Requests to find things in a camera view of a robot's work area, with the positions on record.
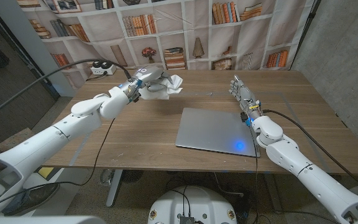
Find printed bookshelf backdrop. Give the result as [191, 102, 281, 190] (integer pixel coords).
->
[16, 0, 317, 90]

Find brown cardboard piece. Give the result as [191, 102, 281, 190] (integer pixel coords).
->
[0, 126, 36, 153]

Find yellow paper sheet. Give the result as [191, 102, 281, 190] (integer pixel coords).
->
[37, 167, 56, 180]

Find white cloth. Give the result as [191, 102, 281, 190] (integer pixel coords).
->
[138, 73, 184, 101]

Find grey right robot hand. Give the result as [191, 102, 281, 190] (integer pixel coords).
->
[228, 74, 262, 119]

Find black backdrop stand pole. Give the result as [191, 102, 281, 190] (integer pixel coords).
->
[288, 0, 322, 71]

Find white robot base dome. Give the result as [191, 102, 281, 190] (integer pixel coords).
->
[147, 185, 238, 224]

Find white table leg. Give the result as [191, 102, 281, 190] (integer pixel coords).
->
[105, 169, 124, 208]

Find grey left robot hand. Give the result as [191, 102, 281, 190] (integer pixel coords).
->
[128, 65, 175, 98]

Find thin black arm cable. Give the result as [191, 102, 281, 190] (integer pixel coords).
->
[0, 117, 116, 216]
[249, 127, 260, 224]

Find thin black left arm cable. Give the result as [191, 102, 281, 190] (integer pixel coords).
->
[0, 117, 116, 216]

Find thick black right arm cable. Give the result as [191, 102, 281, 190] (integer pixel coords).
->
[262, 108, 358, 198]

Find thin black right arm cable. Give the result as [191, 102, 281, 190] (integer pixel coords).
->
[249, 127, 260, 224]

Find small black box on base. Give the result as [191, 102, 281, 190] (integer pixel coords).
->
[178, 215, 196, 224]

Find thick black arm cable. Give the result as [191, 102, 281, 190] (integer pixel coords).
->
[262, 108, 358, 198]
[0, 58, 132, 124]

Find grey table leg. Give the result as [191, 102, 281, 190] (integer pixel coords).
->
[263, 172, 284, 214]

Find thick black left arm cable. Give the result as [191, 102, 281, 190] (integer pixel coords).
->
[0, 58, 132, 124]

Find silver laptop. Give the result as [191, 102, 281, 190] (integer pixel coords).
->
[175, 107, 261, 158]

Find white power strip black plugs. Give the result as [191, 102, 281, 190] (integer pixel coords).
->
[89, 60, 117, 77]

